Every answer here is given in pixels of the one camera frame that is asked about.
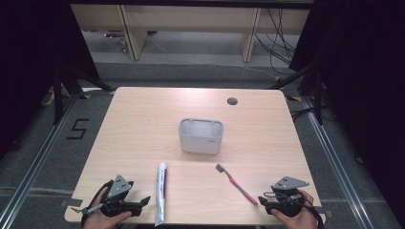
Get aluminium floor rail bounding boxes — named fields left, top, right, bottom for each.
left=300, top=94, right=376, bottom=229
left=0, top=93, right=80, bottom=229

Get pink toothbrush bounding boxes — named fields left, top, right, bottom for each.
left=215, top=163, right=259, bottom=207

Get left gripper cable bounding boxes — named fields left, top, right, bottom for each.
left=70, top=179, right=115, bottom=227

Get black metal stand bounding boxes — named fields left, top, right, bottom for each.
left=267, top=58, right=325, bottom=126
left=52, top=62, right=117, bottom=126

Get white toothbrush holder box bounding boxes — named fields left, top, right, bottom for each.
left=178, top=117, right=225, bottom=156

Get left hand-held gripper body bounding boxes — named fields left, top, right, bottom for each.
left=100, top=174, right=143, bottom=219

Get person's right hand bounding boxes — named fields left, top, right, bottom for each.
left=270, top=189, right=319, bottom=229

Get white toothpaste tube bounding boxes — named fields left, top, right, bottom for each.
left=154, top=161, right=169, bottom=228

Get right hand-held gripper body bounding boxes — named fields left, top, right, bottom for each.
left=268, top=176, right=310, bottom=219

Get black floor cable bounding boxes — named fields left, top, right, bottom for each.
left=289, top=106, right=317, bottom=122

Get bundle of black cables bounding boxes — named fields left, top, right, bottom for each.
left=253, top=8, right=301, bottom=76

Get person's left hand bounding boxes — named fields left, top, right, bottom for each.
left=82, top=186, right=133, bottom=229

